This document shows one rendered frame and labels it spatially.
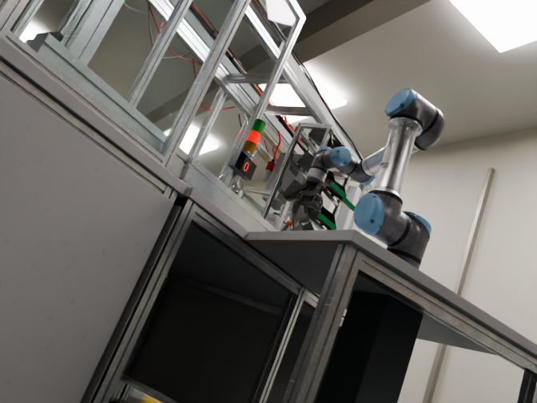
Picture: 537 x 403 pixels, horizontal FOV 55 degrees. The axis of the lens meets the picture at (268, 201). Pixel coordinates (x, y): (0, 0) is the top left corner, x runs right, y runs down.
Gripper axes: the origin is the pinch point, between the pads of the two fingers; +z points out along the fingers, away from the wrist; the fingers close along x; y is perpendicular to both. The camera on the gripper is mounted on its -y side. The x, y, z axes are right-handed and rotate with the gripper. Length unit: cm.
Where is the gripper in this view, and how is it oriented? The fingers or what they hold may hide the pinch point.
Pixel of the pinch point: (293, 224)
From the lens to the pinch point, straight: 210.8
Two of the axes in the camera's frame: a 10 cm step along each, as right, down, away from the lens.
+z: -3.7, 8.8, -2.9
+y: 8.0, 1.4, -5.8
